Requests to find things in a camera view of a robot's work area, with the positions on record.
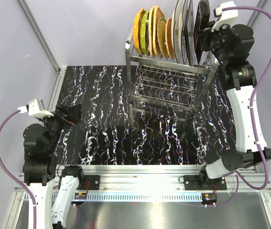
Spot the white black-rimmed square plate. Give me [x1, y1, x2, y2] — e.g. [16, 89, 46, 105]
[171, 0, 185, 64]

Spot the orange wicker plate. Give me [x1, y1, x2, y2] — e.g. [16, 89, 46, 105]
[165, 18, 175, 59]

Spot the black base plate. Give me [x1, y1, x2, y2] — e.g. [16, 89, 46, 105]
[182, 175, 227, 191]
[78, 175, 100, 191]

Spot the green dotted plate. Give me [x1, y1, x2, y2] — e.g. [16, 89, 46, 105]
[140, 11, 149, 54]

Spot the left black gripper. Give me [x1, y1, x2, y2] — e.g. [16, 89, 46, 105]
[38, 103, 82, 153]

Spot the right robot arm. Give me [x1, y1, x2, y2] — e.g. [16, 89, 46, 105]
[194, 0, 271, 189]

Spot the floral square ceramic plate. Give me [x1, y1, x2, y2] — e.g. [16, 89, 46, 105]
[194, 0, 210, 64]

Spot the left aluminium frame post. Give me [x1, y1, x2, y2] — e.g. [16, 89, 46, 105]
[16, 0, 67, 77]

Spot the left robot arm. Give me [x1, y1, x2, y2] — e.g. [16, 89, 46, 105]
[23, 104, 85, 229]

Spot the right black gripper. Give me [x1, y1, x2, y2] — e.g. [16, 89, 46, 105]
[200, 19, 231, 64]

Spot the steel two-tier dish rack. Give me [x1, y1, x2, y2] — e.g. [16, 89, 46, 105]
[125, 33, 220, 130]

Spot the orange octagonal plate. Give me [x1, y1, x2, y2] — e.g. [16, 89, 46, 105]
[133, 8, 146, 54]

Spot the aluminium mounting rail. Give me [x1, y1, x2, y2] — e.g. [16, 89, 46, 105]
[15, 164, 271, 203]

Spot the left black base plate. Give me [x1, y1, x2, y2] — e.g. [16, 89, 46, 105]
[78, 175, 100, 191]

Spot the green centre wicker plate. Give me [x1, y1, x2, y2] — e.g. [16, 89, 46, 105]
[157, 17, 168, 58]

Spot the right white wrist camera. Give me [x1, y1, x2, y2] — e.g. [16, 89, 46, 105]
[211, 1, 238, 32]

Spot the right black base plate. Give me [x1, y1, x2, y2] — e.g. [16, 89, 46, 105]
[182, 175, 227, 191]

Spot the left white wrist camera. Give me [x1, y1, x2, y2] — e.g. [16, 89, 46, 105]
[17, 98, 54, 119]

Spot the right aluminium frame post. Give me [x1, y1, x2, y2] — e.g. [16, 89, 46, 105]
[246, 0, 268, 28]

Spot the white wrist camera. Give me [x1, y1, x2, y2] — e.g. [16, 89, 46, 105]
[211, 1, 238, 32]
[17, 98, 54, 119]

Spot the black marble pattern mat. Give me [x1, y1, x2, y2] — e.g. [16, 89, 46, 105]
[56, 65, 236, 165]

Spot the aluminium frame post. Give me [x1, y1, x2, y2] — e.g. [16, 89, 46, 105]
[16, 0, 67, 77]
[246, 0, 268, 28]

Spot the large woven wicker plate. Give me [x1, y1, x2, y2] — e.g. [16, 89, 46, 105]
[148, 5, 165, 57]

